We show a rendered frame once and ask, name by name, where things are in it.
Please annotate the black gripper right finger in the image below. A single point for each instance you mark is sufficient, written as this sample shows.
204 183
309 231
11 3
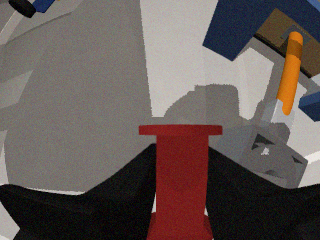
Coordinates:
244 206

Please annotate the clear-panelled rack with blue corner posts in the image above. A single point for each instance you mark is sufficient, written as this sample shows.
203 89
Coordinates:
314 86

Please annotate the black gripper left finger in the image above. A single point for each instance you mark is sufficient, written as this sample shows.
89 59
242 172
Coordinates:
119 208

